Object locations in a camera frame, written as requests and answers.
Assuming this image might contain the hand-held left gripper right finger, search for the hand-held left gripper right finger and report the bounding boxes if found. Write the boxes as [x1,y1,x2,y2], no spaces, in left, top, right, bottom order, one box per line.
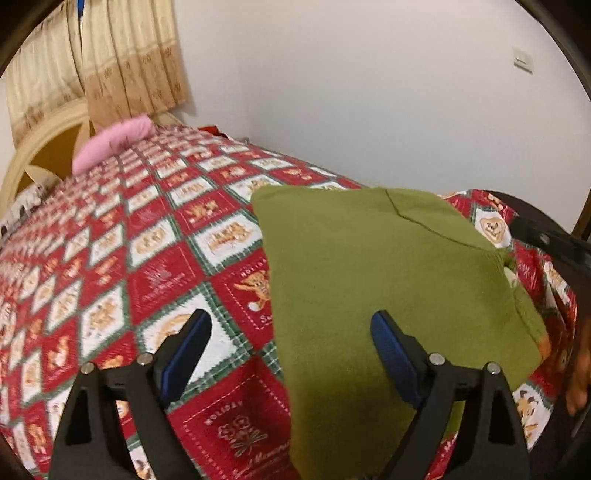
[370,310,529,480]

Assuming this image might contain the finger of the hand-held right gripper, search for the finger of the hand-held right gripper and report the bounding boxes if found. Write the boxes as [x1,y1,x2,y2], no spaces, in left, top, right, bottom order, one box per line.
[510,217,591,273]

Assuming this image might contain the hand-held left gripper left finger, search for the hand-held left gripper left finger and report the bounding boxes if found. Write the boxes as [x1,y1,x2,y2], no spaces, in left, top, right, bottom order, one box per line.
[48,308,213,480]

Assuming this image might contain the green orange cream striped sweater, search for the green orange cream striped sweater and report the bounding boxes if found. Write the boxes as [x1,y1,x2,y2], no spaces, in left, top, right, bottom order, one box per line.
[252,185,548,480]

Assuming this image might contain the person's right hand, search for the person's right hand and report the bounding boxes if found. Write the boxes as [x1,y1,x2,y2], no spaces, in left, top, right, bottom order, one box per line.
[566,332,591,415]

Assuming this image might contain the red patchwork printed bedspread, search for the red patchwork printed bedspread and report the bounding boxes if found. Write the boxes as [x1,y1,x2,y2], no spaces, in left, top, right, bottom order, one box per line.
[0,124,580,480]

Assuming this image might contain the white grey patterned pillow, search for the white grey patterned pillow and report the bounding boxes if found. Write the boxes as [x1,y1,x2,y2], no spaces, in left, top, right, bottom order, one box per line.
[0,182,56,236]

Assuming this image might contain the pink pillow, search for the pink pillow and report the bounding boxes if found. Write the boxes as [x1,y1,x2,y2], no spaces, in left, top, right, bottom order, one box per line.
[72,115,155,175]

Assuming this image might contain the cream and brown headboard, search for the cream and brown headboard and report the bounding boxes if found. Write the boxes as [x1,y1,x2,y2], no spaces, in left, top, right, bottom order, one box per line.
[0,98,183,213]

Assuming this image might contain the beige patterned window curtain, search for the beige patterned window curtain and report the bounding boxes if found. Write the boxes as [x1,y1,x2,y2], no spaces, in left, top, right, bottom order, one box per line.
[4,0,86,144]
[76,0,191,125]

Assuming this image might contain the dark curved frame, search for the dark curved frame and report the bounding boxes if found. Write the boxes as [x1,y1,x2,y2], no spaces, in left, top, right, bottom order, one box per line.
[485,189,591,241]

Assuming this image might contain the white wall plate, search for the white wall plate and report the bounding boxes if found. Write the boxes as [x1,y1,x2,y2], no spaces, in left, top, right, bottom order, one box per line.
[513,46,534,75]

